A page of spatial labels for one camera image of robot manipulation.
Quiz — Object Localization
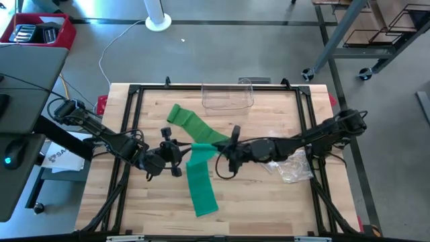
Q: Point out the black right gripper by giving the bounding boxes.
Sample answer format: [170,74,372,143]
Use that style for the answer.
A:
[214,124,248,174]

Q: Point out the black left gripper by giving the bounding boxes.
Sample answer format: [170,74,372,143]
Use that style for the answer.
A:
[160,126,195,178]

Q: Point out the light green elastic bandage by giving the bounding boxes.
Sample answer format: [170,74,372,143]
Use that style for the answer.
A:
[166,104,232,146]

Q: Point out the clear plastic container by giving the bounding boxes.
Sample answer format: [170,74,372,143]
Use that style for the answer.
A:
[200,78,255,117]

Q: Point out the grey metal plate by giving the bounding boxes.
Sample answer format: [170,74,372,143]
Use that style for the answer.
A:
[237,77,272,85]

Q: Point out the white printed paper sheet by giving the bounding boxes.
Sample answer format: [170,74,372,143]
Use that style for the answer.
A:
[40,130,90,174]

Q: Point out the black desk support beam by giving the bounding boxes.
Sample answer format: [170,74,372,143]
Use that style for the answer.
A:
[32,115,95,163]

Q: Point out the white pole with round base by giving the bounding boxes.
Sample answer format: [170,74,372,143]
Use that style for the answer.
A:
[143,0,173,33]

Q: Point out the red plastic crate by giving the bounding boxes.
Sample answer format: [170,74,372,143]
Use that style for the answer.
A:
[0,12,77,51]

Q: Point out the black computer mouse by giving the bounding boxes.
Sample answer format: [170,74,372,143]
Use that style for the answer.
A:
[2,138,29,171]

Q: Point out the grey desk panel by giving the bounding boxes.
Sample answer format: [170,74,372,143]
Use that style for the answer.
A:
[0,132,46,223]
[0,44,70,135]

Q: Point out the black appliance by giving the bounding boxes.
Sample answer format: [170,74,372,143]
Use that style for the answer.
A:
[34,22,63,45]

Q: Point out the black flat device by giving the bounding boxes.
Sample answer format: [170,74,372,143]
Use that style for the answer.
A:
[0,93,11,118]

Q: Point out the silver metal appliance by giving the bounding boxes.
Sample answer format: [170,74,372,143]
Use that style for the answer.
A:
[8,24,37,44]

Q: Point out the black metal table frame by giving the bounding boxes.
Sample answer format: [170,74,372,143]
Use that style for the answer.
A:
[79,76,362,236]

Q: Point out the silver metal bracket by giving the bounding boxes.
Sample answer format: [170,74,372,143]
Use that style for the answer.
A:
[105,235,146,242]
[294,236,333,242]

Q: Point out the white cable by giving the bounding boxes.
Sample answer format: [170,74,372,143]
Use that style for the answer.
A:
[97,19,147,87]

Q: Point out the yellow cable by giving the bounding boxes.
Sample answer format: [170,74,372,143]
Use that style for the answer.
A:
[58,73,71,101]

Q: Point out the grey metal cart frame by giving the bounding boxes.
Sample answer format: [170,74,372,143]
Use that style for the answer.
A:
[301,0,430,82]

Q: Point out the thin black desk cable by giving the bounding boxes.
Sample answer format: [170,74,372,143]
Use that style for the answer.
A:
[0,72,68,101]

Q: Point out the black wire rack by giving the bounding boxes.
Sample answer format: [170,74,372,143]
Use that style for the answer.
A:
[342,3,430,48]

